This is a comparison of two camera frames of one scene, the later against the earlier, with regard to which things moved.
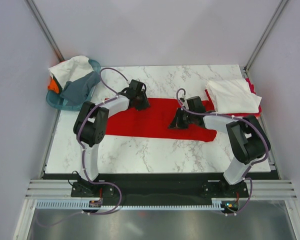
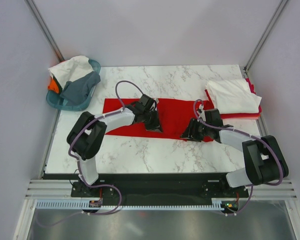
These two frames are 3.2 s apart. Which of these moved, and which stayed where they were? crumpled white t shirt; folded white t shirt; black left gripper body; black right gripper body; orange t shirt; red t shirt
Moved: black right gripper body; black left gripper body
Stayed: crumpled white t shirt; folded white t shirt; red t shirt; orange t shirt
